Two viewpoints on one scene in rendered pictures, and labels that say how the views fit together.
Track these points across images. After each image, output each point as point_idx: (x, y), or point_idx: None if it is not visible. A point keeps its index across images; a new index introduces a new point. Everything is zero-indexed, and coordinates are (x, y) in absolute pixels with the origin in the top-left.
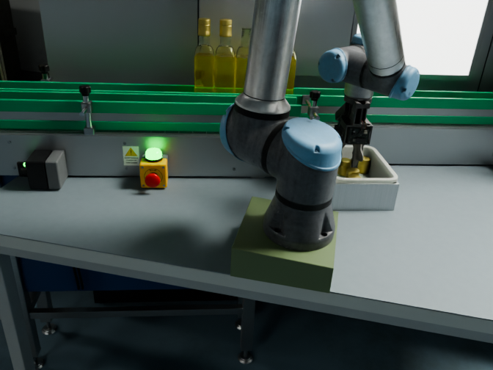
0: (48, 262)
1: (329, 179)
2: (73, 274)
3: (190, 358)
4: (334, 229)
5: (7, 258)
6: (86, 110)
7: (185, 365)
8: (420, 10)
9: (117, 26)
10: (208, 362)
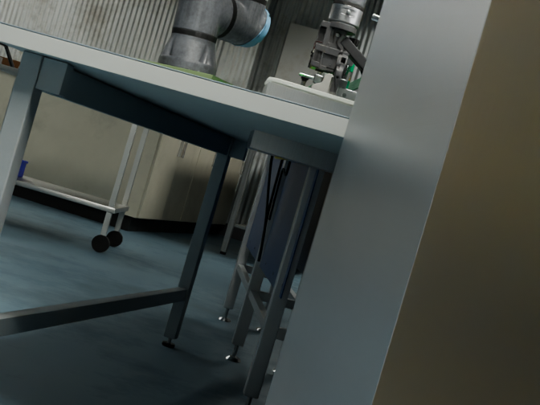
0: (271, 235)
1: (180, 6)
2: (268, 251)
3: (242, 398)
4: (174, 56)
5: (222, 165)
6: (308, 75)
7: (231, 394)
8: None
9: None
10: (236, 402)
